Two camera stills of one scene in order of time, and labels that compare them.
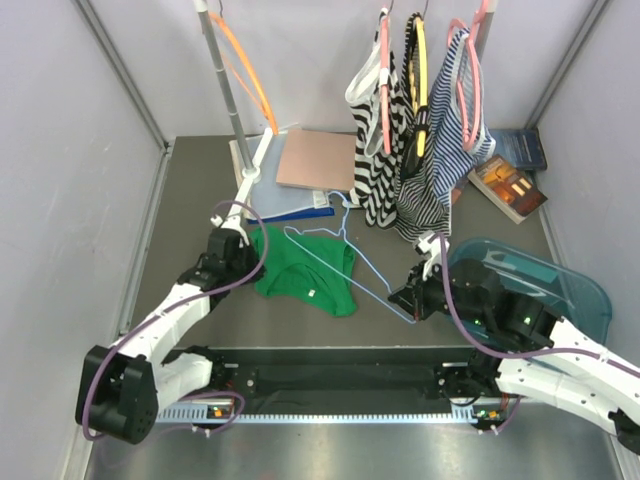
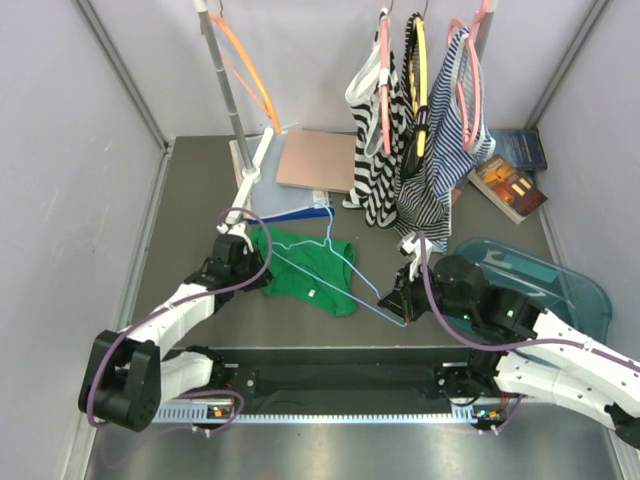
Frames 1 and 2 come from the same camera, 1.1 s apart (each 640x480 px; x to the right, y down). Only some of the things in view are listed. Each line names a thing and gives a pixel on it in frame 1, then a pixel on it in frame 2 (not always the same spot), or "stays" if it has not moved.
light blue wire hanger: x=343 y=233 -> x=402 y=323
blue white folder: x=274 y=200 stays
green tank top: x=291 y=270 stays
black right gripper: x=413 y=298 stays
